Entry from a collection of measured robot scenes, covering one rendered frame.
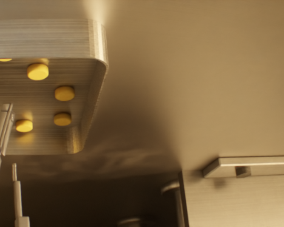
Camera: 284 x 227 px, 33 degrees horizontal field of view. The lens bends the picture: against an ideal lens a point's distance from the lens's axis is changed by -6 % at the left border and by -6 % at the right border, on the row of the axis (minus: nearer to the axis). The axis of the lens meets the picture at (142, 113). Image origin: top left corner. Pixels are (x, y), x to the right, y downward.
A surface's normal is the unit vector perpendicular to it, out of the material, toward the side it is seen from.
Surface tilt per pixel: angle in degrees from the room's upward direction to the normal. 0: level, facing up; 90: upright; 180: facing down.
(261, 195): 90
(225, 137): 0
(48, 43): 90
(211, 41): 0
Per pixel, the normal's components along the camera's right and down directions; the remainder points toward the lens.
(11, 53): 0.22, -0.42
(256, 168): 0.11, 0.91
